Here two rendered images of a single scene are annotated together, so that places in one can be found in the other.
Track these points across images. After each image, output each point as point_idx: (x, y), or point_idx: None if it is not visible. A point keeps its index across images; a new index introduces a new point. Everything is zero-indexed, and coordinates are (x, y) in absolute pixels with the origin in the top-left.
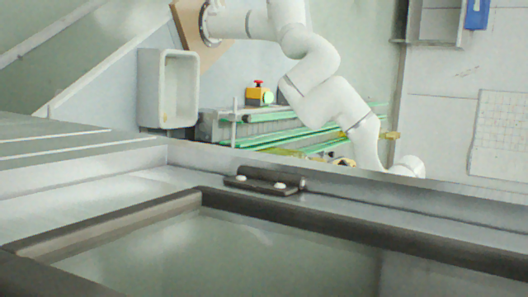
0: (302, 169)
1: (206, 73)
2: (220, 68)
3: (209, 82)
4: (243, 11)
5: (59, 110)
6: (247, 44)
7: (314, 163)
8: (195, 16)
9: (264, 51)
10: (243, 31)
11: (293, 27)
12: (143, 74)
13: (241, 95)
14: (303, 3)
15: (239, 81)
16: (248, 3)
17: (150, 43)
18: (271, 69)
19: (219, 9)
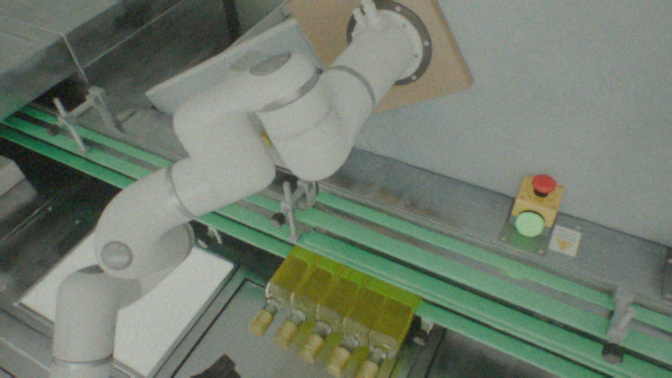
0: None
1: (396, 114)
2: (438, 119)
3: (405, 130)
4: (333, 62)
5: (177, 85)
6: (552, 99)
7: None
8: (339, 27)
9: (640, 132)
10: None
11: (172, 165)
12: None
13: (509, 180)
14: (186, 138)
15: (505, 156)
16: (572, 10)
17: (269, 47)
18: (669, 179)
19: (361, 30)
